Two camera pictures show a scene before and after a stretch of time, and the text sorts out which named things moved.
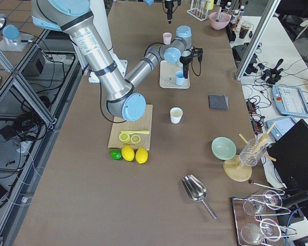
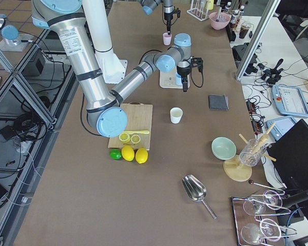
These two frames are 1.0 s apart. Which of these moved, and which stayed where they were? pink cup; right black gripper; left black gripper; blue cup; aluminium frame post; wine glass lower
Moved: left black gripper; right black gripper
Stayed: pink cup; blue cup; aluminium frame post; wine glass lower
